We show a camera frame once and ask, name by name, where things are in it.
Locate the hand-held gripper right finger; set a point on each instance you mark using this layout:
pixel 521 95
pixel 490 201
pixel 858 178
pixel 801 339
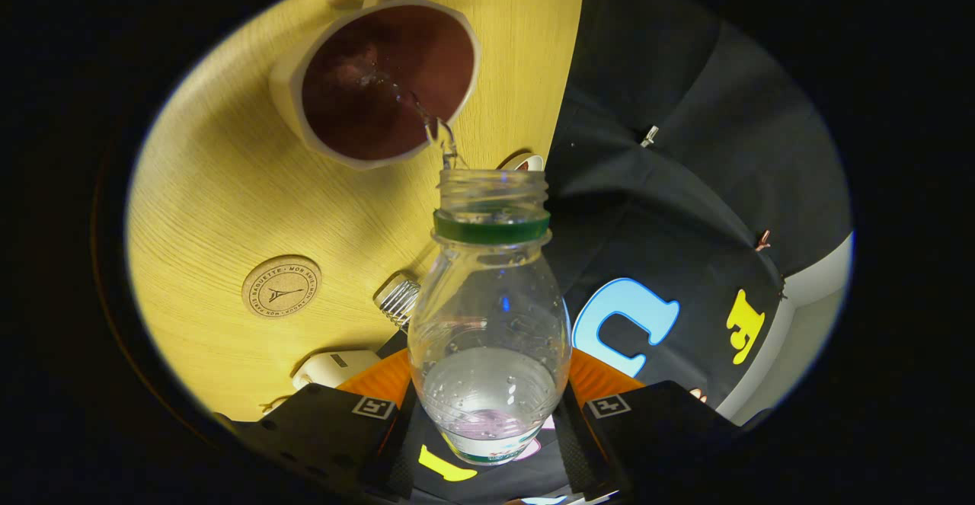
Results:
pixel 575 452

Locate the wooden table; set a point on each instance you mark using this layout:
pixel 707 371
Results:
pixel 213 185

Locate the pink clothes peg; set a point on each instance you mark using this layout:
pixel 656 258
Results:
pixel 762 241

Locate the white toaster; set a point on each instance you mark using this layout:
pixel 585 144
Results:
pixel 335 364

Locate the white clip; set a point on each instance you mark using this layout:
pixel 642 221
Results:
pixel 650 136

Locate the black backdrop cloth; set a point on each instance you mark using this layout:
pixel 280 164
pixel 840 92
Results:
pixel 685 185

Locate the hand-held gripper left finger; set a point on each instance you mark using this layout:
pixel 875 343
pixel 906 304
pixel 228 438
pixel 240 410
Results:
pixel 400 452

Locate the clear plastic juice bottle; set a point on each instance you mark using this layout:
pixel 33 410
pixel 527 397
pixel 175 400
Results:
pixel 487 307

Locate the round cork coaster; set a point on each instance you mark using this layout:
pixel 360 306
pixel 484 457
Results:
pixel 282 286

